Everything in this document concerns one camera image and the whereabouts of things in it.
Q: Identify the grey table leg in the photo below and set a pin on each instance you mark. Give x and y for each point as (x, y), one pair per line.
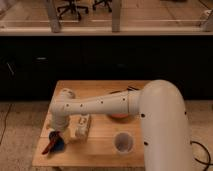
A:
(52, 15)
(116, 10)

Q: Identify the grey table leg left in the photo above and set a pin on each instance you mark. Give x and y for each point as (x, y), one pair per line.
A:
(52, 15)

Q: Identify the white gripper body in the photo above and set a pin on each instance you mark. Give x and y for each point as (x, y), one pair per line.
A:
(60, 123)

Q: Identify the orange bowl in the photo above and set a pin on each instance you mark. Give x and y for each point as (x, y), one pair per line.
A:
(118, 116)

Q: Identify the blue round object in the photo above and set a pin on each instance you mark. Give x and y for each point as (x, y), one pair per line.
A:
(60, 145)

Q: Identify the clear plastic cup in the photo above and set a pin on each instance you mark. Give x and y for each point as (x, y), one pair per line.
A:
(123, 143)

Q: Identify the grey table leg middle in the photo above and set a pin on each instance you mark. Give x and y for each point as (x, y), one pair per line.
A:
(116, 10)

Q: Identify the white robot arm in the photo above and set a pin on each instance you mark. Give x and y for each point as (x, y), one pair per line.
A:
(164, 121)

